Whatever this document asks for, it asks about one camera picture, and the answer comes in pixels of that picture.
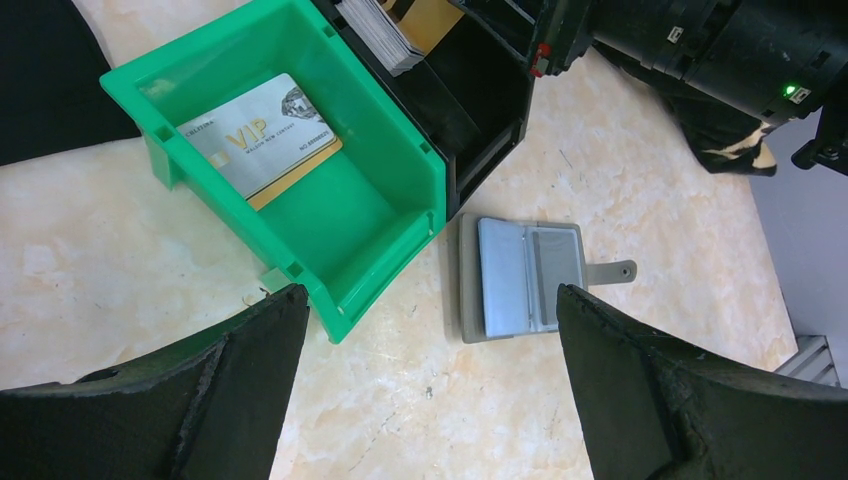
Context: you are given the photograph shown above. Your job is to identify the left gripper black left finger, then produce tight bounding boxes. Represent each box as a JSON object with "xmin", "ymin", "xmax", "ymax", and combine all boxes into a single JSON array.
[{"xmin": 1, "ymin": 284, "xmax": 310, "ymax": 479}]

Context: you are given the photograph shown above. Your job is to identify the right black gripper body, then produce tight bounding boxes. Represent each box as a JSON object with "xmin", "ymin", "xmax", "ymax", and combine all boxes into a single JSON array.
[{"xmin": 529, "ymin": 0, "xmax": 847, "ymax": 125}]

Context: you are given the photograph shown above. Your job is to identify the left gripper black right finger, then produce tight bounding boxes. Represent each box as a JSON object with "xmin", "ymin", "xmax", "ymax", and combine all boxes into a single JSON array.
[{"xmin": 557, "ymin": 285, "xmax": 847, "ymax": 479}]

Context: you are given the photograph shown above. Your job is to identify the green plastic bin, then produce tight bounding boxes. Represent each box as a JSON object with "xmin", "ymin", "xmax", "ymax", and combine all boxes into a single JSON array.
[{"xmin": 100, "ymin": 1, "xmax": 446, "ymax": 343}]

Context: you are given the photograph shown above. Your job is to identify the gold VIP card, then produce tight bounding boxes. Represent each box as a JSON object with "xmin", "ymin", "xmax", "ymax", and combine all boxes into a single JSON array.
[{"xmin": 380, "ymin": 0, "xmax": 463, "ymax": 55}]

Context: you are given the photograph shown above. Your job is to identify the cards in black bin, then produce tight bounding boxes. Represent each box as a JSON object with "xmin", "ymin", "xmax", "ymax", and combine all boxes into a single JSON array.
[{"xmin": 336, "ymin": 0, "xmax": 425, "ymax": 77}]

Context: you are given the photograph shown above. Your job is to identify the black floral plush blanket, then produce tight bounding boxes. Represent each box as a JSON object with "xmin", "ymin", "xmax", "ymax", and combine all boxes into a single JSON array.
[{"xmin": 662, "ymin": 93, "xmax": 777, "ymax": 177}]

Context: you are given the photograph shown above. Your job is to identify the black plastic bin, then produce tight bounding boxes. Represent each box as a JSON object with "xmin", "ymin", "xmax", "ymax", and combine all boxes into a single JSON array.
[{"xmin": 315, "ymin": 1, "xmax": 534, "ymax": 217}]

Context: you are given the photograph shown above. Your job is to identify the black cloth garment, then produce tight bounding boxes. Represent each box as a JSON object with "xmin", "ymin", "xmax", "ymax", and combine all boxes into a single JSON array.
[{"xmin": 1, "ymin": 0, "xmax": 140, "ymax": 165}]

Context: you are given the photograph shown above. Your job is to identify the aluminium frame rail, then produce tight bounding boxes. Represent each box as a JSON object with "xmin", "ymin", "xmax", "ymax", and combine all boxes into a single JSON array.
[{"xmin": 775, "ymin": 335, "xmax": 842, "ymax": 388}]

